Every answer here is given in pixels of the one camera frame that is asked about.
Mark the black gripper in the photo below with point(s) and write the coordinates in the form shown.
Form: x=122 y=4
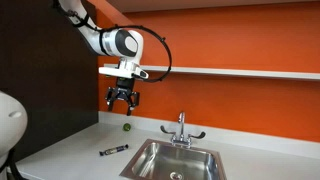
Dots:
x=122 y=92

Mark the stainless steel sink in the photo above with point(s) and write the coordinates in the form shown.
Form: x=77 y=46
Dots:
x=156 y=160

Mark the round sink drain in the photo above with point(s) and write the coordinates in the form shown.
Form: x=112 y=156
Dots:
x=175 y=175

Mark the green lime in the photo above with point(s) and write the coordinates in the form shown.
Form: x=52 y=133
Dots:
x=127 y=127

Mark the dark wood cabinet panel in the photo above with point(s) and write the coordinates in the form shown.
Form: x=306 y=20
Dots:
x=46 y=83

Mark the white counter backsplash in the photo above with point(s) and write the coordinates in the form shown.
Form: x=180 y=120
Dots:
x=250 y=140

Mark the white wall shelf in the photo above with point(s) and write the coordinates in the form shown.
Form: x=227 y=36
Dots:
x=233 y=71

